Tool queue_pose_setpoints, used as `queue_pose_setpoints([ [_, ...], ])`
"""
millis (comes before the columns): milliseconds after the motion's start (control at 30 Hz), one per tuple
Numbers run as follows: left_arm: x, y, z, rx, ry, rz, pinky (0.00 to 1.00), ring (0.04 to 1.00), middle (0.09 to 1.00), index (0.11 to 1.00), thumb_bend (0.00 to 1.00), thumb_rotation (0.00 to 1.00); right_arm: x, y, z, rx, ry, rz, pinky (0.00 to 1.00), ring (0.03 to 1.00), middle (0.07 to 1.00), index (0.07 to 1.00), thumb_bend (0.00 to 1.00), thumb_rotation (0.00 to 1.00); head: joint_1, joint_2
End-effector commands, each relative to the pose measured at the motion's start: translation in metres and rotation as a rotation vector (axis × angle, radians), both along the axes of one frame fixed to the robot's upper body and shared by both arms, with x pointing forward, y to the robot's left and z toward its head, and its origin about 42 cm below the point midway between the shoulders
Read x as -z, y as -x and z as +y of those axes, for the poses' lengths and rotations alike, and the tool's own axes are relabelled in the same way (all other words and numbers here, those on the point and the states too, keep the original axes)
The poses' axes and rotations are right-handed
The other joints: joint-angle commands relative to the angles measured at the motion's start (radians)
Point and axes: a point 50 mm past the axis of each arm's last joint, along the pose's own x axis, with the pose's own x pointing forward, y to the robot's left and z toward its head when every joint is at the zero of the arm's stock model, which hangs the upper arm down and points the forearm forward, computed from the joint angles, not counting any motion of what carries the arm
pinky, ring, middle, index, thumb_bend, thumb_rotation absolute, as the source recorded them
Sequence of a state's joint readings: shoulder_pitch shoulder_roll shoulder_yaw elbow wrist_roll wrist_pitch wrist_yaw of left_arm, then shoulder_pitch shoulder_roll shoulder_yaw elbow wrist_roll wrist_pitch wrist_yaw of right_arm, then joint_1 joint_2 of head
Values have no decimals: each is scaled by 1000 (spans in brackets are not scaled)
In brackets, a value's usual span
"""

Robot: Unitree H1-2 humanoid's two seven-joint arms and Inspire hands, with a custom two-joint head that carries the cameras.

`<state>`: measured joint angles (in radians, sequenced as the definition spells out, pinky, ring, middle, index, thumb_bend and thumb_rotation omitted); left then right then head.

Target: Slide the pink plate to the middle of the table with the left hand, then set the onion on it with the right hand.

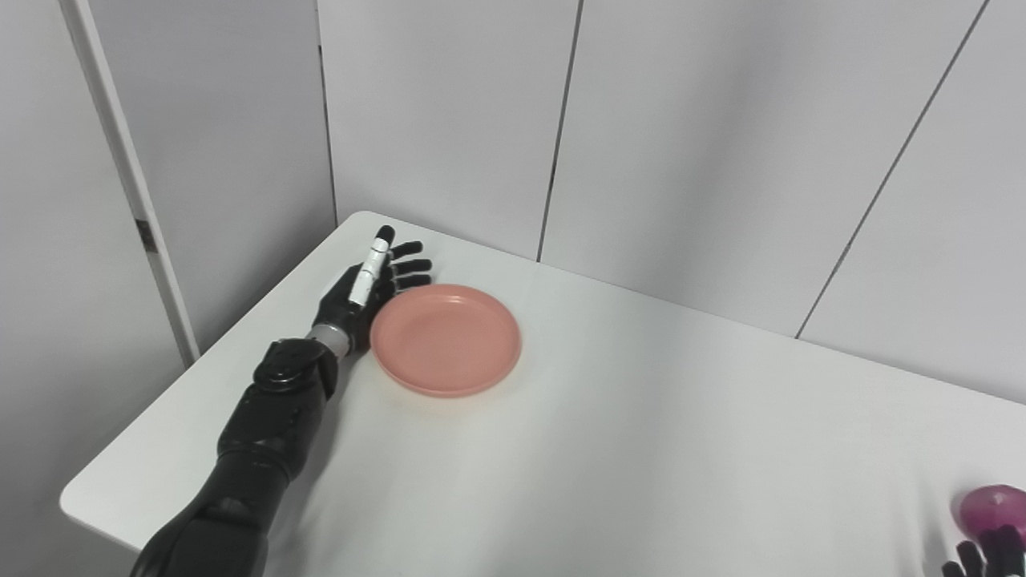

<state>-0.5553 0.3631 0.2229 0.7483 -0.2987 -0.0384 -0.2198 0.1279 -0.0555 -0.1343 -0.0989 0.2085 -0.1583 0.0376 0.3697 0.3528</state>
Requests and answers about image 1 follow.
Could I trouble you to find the purple red onion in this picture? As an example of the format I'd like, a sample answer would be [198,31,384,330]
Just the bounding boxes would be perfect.
[951,485,1026,538]

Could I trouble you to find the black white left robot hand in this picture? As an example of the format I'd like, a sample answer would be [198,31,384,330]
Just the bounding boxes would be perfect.
[311,225,434,353]

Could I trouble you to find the pink round plate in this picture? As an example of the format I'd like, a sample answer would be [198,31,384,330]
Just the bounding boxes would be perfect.
[370,284,523,399]

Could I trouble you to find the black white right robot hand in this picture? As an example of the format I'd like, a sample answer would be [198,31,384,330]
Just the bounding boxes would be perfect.
[942,525,1026,577]

